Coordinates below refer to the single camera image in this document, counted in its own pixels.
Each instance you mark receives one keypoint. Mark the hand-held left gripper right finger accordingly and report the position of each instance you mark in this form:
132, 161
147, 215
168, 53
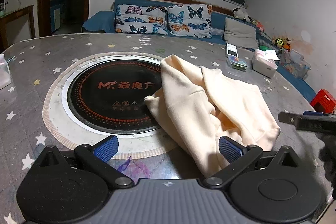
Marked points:
229, 149

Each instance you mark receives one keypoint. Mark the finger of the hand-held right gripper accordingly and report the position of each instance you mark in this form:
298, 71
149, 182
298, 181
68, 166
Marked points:
302, 121

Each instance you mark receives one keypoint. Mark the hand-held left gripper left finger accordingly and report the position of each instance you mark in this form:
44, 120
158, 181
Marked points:
107, 148

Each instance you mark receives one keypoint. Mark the cream sweater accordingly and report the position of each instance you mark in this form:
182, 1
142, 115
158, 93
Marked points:
210, 98

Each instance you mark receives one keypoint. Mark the red plastic stool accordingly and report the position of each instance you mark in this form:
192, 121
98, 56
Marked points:
324, 100

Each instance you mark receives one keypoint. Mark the black round induction cooker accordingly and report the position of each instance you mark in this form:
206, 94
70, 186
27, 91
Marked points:
105, 98

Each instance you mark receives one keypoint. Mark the clear plastic storage bin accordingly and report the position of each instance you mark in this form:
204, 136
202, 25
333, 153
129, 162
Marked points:
295, 65

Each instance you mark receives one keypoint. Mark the white tissue box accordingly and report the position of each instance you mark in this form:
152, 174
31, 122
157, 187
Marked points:
263, 66

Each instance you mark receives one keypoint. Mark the white paper sheet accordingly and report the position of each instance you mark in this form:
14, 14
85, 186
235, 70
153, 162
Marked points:
271, 55

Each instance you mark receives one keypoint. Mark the yellow-green plush toy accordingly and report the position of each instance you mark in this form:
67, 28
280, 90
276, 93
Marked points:
280, 43

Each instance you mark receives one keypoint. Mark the small clear plastic box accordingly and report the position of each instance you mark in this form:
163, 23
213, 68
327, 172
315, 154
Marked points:
237, 63

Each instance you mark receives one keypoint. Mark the white remote control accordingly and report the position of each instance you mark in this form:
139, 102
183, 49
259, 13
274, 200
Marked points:
232, 50

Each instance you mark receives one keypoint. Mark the grey star-print tablecloth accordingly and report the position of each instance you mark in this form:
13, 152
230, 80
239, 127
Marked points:
39, 69

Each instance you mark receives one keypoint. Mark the pink plush toy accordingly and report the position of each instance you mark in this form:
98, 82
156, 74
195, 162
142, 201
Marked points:
259, 26

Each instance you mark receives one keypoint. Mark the grey cushion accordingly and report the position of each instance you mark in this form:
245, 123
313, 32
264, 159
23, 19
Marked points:
240, 33

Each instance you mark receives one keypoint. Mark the black and white plush toy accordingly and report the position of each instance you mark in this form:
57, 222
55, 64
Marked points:
241, 14

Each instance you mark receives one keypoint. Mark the clear container at table edge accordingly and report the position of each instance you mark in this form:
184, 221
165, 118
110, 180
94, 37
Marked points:
4, 71

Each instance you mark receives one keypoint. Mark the blue sofa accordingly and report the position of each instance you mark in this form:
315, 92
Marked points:
223, 18

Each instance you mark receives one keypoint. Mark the butterfly-print cushion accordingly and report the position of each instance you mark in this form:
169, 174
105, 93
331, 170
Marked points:
189, 20
139, 19

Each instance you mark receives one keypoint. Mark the wooden side table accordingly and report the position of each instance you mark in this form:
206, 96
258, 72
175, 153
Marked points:
15, 22

